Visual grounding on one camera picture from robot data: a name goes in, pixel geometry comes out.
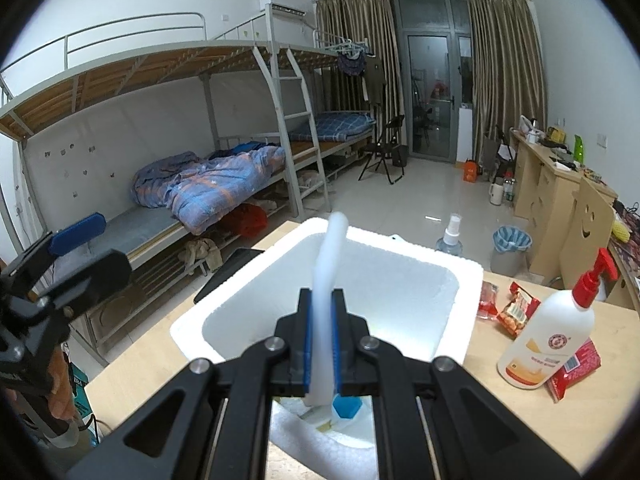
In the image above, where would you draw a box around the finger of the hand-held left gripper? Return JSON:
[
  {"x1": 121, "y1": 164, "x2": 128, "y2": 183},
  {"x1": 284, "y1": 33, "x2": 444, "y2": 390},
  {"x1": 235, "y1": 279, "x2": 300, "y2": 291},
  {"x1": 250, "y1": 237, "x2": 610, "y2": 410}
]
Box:
[
  {"x1": 0, "y1": 212, "x2": 106, "y2": 307},
  {"x1": 34, "y1": 249, "x2": 134, "y2": 332}
]

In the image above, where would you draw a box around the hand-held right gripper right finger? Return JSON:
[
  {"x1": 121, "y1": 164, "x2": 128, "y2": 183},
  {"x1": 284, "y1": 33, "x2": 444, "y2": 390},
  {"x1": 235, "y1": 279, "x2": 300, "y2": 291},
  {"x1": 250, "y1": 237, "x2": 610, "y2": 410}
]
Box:
[{"x1": 331, "y1": 287, "x2": 583, "y2": 480}]

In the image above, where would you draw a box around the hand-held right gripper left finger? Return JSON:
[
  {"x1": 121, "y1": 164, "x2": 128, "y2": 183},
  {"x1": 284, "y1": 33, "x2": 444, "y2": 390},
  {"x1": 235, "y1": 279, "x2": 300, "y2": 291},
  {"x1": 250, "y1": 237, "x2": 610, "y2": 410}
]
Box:
[{"x1": 65, "y1": 287, "x2": 321, "y2": 480}]

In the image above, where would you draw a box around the white foam strip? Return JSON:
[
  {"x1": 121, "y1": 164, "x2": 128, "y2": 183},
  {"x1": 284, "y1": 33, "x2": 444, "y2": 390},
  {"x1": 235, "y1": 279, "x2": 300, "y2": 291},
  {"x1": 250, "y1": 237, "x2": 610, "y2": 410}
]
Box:
[{"x1": 305, "y1": 212, "x2": 349, "y2": 407}]

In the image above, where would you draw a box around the white foam box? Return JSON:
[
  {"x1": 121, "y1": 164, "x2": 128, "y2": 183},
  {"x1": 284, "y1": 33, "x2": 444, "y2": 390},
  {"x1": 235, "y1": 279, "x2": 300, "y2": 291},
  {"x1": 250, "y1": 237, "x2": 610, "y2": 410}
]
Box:
[{"x1": 170, "y1": 217, "x2": 485, "y2": 480}]

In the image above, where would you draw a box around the person's left hand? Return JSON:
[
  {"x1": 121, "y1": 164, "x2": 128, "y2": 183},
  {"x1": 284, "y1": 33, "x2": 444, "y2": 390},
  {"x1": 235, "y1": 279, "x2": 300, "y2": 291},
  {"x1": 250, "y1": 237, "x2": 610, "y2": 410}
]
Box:
[{"x1": 47, "y1": 345, "x2": 82, "y2": 424}]

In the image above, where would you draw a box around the small blue block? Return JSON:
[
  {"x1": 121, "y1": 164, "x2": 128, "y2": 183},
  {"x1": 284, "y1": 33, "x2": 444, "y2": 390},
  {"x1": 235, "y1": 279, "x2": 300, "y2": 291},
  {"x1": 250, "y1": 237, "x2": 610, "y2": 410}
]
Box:
[{"x1": 332, "y1": 395, "x2": 361, "y2": 421}]

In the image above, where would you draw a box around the black smartphone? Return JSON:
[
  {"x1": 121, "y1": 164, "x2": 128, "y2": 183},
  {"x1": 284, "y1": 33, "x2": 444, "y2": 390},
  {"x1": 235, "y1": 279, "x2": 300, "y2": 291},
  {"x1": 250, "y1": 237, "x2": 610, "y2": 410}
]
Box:
[{"x1": 194, "y1": 249, "x2": 262, "y2": 306}]

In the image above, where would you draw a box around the beige cloth bundle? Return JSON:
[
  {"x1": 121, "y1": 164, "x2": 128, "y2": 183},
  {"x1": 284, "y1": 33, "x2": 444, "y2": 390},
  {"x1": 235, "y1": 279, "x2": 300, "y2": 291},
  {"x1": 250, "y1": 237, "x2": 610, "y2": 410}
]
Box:
[{"x1": 179, "y1": 237, "x2": 224, "y2": 276}]

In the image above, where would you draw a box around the red bag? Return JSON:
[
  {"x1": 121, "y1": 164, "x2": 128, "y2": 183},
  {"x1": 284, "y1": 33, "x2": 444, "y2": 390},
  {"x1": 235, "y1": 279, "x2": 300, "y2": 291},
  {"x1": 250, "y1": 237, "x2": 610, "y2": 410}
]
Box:
[{"x1": 222, "y1": 204, "x2": 269, "y2": 237}]

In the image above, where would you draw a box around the blue orange quilt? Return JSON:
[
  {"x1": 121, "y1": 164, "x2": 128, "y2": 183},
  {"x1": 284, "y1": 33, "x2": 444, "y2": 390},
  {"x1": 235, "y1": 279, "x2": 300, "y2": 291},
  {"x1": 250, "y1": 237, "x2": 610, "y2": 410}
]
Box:
[{"x1": 132, "y1": 146, "x2": 287, "y2": 236}]

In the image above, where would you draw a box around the clear spray bottle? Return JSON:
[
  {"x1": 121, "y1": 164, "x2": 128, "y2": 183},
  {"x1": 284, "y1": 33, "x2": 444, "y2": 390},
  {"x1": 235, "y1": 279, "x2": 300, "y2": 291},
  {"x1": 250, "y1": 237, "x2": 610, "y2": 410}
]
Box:
[{"x1": 435, "y1": 214, "x2": 464, "y2": 257}]

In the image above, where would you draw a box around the small red sachet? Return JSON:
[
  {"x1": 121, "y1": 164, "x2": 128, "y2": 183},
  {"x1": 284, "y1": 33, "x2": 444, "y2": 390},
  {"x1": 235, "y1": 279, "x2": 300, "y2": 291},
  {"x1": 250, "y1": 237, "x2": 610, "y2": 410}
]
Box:
[{"x1": 476, "y1": 281, "x2": 501, "y2": 322}]

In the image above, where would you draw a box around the white metal bunk bed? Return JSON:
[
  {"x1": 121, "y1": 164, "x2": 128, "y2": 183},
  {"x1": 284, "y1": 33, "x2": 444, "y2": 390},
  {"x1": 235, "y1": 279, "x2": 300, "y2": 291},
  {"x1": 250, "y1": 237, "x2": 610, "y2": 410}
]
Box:
[
  {"x1": 270, "y1": 29, "x2": 382, "y2": 197},
  {"x1": 0, "y1": 12, "x2": 331, "y2": 357}
]

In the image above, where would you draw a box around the red peanut snack packet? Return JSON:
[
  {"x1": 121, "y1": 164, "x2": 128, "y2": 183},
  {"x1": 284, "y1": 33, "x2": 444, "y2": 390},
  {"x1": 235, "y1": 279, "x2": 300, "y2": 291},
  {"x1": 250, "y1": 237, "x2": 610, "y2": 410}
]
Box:
[{"x1": 496, "y1": 282, "x2": 542, "y2": 337}]

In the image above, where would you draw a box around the trash bin with blue bag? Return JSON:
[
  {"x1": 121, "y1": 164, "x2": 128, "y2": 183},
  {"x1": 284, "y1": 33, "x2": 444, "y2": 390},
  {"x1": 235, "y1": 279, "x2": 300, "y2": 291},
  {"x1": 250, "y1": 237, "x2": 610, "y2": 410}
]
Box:
[{"x1": 492, "y1": 226, "x2": 534, "y2": 277}]

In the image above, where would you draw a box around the black folding chair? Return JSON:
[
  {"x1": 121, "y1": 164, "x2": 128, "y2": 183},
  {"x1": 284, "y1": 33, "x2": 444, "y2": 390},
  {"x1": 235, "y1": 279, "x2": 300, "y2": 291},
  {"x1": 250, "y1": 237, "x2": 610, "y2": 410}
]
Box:
[
  {"x1": 482, "y1": 125, "x2": 516, "y2": 182},
  {"x1": 357, "y1": 115, "x2": 406, "y2": 186}
]

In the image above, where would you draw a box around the white pump soap bottle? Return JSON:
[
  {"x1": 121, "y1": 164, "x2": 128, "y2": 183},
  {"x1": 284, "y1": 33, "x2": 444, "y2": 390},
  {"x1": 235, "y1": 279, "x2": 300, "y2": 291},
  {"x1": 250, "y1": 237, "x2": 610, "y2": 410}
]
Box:
[{"x1": 496, "y1": 248, "x2": 617, "y2": 391}]

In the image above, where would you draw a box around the white bunk bed ladder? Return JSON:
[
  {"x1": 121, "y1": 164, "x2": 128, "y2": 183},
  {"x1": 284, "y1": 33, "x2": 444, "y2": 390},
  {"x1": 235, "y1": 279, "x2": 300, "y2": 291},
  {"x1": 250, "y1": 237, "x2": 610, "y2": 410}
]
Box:
[{"x1": 255, "y1": 45, "x2": 331, "y2": 219}]

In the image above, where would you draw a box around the blue checked bedding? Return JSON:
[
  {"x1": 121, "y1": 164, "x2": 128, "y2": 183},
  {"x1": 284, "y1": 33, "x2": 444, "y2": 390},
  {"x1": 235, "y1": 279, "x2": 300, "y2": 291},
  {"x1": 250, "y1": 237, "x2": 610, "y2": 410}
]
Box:
[{"x1": 289, "y1": 111, "x2": 377, "y2": 142}]

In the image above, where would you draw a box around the large red snack packet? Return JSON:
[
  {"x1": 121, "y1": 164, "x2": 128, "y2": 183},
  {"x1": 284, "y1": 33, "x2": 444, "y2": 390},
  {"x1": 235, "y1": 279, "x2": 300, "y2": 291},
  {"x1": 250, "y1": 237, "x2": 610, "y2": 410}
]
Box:
[{"x1": 546, "y1": 339, "x2": 602, "y2": 403}]

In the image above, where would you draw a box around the light wooden desk with drawers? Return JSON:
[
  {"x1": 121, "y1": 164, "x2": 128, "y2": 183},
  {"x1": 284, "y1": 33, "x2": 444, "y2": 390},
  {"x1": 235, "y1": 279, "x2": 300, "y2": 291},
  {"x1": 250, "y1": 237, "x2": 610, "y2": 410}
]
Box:
[{"x1": 509, "y1": 130, "x2": 619, "y2": 272}]

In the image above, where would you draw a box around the olive hanging jacket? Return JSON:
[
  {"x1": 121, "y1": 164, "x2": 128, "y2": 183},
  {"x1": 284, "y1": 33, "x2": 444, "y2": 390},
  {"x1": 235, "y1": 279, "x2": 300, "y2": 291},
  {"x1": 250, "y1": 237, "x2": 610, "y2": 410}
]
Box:
[{"x1": 362, "y1": 55, "x2": 386, "y2": 104}]

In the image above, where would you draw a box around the wooden smiley face chair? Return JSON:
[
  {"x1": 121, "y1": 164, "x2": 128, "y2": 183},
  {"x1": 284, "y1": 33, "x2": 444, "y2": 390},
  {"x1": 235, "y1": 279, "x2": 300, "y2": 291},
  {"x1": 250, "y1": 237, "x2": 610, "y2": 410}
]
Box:
[{"x1": 560, "y1": 177, "x2": 616, "y2": 292}]

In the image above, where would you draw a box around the glass balcony door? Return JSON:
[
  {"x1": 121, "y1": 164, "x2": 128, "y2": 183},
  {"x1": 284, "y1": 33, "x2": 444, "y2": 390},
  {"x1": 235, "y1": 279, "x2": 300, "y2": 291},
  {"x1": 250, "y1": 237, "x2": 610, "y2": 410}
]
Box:
[{"x1": 390, "y1": 0, "x2": 474, "y2": 164}]

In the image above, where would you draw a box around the dark blue hanging garment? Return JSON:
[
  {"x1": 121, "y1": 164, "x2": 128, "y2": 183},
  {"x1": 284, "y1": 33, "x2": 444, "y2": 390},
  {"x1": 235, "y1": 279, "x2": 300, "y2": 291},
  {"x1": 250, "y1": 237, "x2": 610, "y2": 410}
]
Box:
[{"x1": 336, "y1": 52, "x2": 369, "y2": 79}]

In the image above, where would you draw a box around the white air conditioner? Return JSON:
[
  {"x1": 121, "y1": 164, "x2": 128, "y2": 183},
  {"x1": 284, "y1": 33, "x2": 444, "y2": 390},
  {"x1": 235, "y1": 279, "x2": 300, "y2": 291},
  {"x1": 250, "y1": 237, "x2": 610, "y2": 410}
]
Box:
[{"x1": 260, "y1": 0, "x2": 307, "y2": 17}]

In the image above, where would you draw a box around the patterned desk cloth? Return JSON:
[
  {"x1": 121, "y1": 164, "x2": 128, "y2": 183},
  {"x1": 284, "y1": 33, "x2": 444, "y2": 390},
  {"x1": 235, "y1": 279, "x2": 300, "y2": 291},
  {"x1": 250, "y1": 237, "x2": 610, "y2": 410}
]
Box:
[{"x1": 612, "y1": 200, "x2": 640, "y2": 282}]

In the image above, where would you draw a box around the brown curtain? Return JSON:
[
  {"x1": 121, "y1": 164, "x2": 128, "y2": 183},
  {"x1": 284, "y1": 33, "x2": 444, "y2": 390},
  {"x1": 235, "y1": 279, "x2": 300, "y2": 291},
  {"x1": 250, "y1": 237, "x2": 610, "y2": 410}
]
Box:
[
  {"x1": 466, "y1": 0, "x2": 549, "y2": 157},
  {"x1": 315, "y1": 0, "x2": 406, "y2": 157}
]

